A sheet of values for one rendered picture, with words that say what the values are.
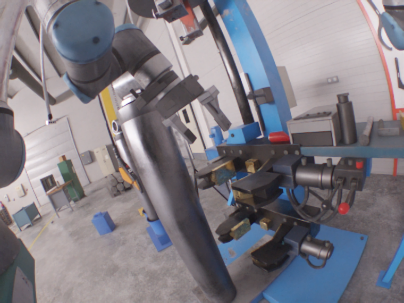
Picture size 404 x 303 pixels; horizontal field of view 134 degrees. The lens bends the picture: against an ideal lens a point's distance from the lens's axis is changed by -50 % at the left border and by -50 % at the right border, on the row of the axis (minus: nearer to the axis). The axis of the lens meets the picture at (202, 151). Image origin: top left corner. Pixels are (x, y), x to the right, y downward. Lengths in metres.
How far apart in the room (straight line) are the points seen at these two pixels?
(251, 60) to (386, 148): 0.92
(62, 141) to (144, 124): 11.26
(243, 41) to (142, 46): 0.92
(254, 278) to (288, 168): 0.92
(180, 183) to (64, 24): 0.64
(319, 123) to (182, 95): 0.59
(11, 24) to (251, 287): 1.71
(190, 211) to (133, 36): 0.66
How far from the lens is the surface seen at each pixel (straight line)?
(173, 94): 0.40
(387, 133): 0.88
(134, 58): 0.41
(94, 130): 11.51
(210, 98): 0.36
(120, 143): 1.98
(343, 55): 2.58
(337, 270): 1.45
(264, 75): 1.15
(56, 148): 11.97
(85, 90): 0.38
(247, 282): 1.41
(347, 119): 0.77
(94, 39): 0.25
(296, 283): 1.39
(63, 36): 0.26
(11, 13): 0.61
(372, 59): 2.53
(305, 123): 0.82
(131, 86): 0.74
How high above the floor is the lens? 1.32
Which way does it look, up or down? 10 degrees down
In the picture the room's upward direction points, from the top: 19 degrees counter-clockwise
